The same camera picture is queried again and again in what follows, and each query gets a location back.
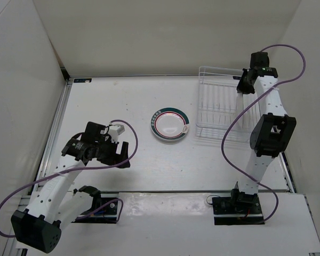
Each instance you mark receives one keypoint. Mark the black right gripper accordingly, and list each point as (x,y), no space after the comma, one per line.
(241,88)

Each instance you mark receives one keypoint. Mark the blue corner sticker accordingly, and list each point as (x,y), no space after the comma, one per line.
(82,80)

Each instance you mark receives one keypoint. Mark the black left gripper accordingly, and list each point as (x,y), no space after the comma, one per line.
(115,158)

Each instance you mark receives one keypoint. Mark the green red rimmed white plate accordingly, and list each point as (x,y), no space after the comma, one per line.
(169,124)

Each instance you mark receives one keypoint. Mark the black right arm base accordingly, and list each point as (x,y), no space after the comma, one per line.
(227,214)

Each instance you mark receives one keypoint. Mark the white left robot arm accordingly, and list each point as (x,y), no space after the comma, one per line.
(41,223)

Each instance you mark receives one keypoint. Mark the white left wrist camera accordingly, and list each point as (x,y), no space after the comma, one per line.
(114,131)

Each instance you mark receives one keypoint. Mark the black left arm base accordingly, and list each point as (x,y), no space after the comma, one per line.
(104,210)

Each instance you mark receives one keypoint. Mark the white wire dish rack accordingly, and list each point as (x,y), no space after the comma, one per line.
(218,101)

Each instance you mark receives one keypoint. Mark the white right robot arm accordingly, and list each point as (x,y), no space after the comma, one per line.
(272,132)

